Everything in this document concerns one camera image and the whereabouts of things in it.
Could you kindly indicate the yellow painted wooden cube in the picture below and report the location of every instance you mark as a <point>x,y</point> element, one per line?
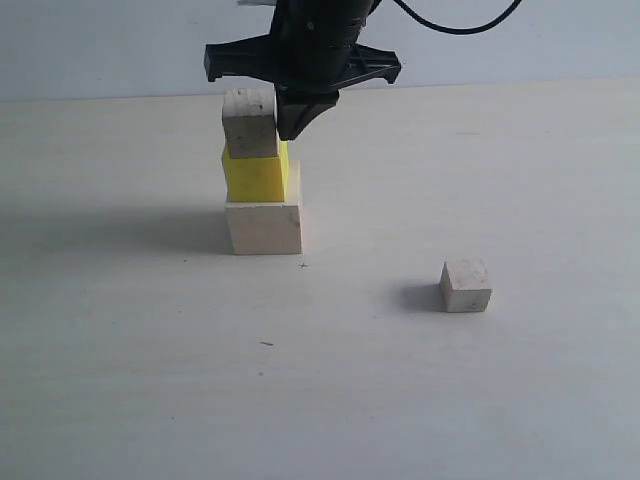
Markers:
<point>257,179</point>

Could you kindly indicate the large natural wooden cube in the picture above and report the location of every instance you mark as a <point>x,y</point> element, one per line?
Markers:
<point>268,228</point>

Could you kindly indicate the small wooden cube with marks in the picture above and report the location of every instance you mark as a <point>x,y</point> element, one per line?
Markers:
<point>249,123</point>

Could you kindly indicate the small pale wooden cube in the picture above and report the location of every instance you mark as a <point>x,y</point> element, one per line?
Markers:
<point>465,286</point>

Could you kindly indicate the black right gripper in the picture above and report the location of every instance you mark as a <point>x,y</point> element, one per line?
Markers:
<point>311,48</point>

